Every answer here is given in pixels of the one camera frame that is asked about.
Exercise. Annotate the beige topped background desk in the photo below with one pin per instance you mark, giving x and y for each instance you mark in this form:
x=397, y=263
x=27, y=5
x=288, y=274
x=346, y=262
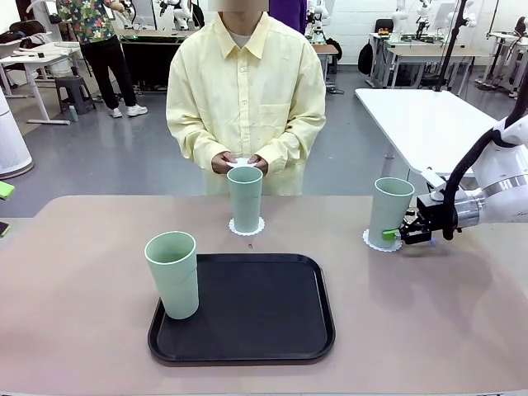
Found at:
x=433, y=51

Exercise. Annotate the person in purple top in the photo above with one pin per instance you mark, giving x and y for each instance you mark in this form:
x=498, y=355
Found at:
x=288, y=14

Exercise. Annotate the person's right forearm yellow sleeve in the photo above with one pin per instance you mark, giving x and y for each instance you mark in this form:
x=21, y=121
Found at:
x=196, y=144

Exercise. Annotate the white desk with clutter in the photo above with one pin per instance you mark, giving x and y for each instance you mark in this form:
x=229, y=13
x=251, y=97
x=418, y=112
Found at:
x=24, y=59

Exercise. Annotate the person in floral shirt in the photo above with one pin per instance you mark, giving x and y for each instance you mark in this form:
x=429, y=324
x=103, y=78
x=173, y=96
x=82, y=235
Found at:
x=95, y=24

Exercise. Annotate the small teal bottle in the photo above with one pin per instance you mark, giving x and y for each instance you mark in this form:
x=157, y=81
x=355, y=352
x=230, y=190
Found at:
x=74, y=114

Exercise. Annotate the black tripod stand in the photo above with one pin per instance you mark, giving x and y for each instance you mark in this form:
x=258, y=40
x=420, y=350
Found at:
x=450, y=45

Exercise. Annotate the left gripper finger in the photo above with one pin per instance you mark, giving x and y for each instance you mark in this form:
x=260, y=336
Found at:
x=4, y=230
x=5, y=191

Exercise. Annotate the white cylindrical air purifier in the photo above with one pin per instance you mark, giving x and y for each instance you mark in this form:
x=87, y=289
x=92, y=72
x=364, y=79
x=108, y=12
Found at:
x=12, y=144

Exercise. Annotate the large white table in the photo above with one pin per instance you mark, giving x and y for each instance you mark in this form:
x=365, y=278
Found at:
x=412, y=123

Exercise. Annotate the person's left hand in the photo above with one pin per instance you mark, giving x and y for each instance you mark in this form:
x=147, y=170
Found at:
x=262, y=165

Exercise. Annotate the person's left forearm yellow sleeve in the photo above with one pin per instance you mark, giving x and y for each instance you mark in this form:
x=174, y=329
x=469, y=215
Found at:
x=295, y=144

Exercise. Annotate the grey plastic stool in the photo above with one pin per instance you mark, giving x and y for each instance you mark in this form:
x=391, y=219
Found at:
x=74, y=88

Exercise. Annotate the small wooden topped table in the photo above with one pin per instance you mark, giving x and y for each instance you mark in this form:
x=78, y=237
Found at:
x=328, y=49

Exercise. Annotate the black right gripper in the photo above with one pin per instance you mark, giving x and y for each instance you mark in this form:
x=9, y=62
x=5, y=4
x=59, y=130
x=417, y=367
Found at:
x=431, y=218

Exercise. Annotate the white paper doily coaster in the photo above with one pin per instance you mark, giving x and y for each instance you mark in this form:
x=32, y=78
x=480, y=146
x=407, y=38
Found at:
x=241, y=163
x=247, y=234
x=385, y=250

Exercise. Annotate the black backpack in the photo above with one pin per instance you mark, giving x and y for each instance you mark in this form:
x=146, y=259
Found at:
x=365, y=57

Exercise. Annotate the black plastic tray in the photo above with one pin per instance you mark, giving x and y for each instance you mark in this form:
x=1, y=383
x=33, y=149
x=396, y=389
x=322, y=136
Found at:
x=255, y=313

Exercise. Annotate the pale green plastic cup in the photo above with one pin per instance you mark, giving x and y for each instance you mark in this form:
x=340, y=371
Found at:
x=177, y=284
x=389, y=214
x=245, y=202

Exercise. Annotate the person's right hand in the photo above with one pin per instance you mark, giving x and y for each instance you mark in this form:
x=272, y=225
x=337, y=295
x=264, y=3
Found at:
x=219, y=165

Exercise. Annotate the person in yellow shirt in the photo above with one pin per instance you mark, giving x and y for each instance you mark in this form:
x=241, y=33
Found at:
x=247, y=103

